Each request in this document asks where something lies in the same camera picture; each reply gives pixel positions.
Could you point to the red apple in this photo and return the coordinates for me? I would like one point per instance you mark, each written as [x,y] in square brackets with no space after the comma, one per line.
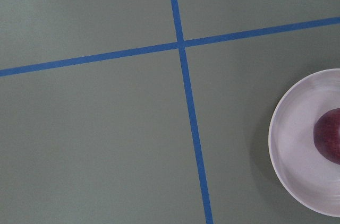
[326,135]

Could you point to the pink plate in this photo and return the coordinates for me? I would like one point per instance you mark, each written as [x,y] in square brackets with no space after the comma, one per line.
[307,175]

